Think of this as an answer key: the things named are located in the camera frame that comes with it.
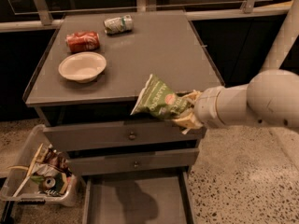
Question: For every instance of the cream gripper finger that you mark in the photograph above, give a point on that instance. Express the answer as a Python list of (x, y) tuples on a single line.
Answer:
[(188, 122), (192, 97)]

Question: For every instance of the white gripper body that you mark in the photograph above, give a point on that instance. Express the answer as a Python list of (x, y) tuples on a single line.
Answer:
[(207, 108)]

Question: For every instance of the green jalapeno chip bag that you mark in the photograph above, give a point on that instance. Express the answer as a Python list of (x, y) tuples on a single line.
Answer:
[(157, 99)]

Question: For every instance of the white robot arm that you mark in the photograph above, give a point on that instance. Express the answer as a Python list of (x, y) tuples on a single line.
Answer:
[(271, 99)]

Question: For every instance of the grey middle drawer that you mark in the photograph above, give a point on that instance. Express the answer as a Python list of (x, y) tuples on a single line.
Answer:
[(133, 162)]

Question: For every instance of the grey drawer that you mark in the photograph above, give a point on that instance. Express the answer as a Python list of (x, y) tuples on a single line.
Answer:
[(117, 134), (144, 197), (133, 162)]

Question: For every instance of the grey drawer cabinet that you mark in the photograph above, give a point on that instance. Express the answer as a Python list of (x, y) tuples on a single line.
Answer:
[(162, 43)]

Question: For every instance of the grey top drawer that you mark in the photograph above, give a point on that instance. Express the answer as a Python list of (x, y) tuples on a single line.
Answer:
[(117, 134)]

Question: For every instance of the grey bottom drawer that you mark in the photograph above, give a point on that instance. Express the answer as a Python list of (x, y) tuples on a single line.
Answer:
[(144, 197)]

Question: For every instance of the white paper bowl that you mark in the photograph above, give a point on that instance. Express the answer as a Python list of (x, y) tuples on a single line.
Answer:
[(82, 67)]

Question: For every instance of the red soda can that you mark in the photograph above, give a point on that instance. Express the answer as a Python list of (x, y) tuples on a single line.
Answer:
[(82, 41)]

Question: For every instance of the brown snack wrapper in bin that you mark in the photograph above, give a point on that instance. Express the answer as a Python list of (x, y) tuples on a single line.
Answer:
[(47, 155)]

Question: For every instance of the clear plastic trash bin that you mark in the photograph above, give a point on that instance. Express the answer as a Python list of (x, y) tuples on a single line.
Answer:
[(25, 176)]

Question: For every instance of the metal railing with glass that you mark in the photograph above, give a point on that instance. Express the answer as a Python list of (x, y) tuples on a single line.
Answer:
[(30, 15)]

